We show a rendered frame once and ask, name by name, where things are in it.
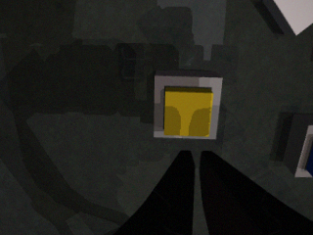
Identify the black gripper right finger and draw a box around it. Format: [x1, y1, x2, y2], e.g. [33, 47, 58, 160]
[200, 152, 313, 235]

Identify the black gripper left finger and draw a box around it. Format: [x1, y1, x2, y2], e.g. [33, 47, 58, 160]
[113, 150, 195, 235]

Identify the yellow button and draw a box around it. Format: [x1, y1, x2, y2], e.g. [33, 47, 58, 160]
[153, 70, 223, 140]

